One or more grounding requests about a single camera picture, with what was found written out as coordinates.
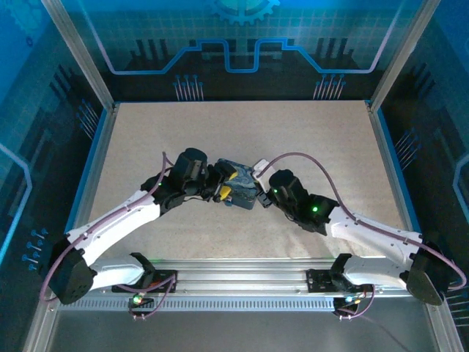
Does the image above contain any starry night print tin box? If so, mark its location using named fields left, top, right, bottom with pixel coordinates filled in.
left=215, top=157, right=258, bottom=211

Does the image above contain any small board with LED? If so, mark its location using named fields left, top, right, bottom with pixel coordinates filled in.
left=128, top=293, right=155, bottom=312
left=335, top=293, right=367, bottom=312

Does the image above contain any aluminium mounting rail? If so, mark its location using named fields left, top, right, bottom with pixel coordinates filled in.
left=58, top=257, right=418, bottom=298

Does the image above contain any aluminium side frame bar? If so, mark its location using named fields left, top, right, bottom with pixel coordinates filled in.
left=366, top=100, right=463, bottom=352
left=21, top=102, right=120, bottom=352

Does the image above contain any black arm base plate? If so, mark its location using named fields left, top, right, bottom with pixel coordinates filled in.
left=306, top=268, right=377, bottom=294
left=111, top=269, right=179, bottom=294

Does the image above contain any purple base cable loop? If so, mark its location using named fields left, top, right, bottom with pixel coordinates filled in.
left=128, top=274, right=179, bottom=320
left=335, top=284, right=417, bottom=352

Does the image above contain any slotted grey cable duct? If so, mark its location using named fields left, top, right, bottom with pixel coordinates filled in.
left=60, top=296, right=340, bottom=312

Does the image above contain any aluminium frame post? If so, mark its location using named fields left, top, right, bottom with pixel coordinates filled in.
left=369, top=0, right=440, bottom=111
left=39, top=0, right=119, bottom=111

